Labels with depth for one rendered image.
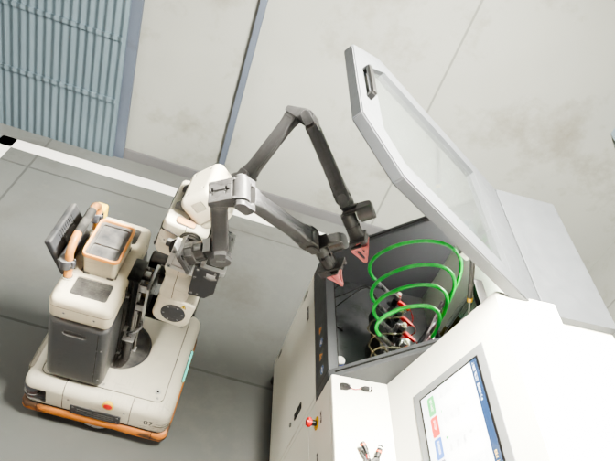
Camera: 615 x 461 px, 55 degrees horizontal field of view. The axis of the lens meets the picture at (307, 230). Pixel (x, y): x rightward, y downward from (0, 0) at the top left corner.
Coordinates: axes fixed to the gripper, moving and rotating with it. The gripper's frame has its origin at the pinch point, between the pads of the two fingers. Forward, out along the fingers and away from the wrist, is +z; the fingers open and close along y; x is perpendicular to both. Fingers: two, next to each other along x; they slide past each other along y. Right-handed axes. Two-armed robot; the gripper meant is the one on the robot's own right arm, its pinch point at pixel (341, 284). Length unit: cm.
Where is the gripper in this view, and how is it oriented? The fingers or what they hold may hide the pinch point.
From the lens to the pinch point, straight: 221.9
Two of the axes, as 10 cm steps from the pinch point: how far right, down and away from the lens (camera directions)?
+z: 4.6, 7.8, 4.2
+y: 8.5, -2.6, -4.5
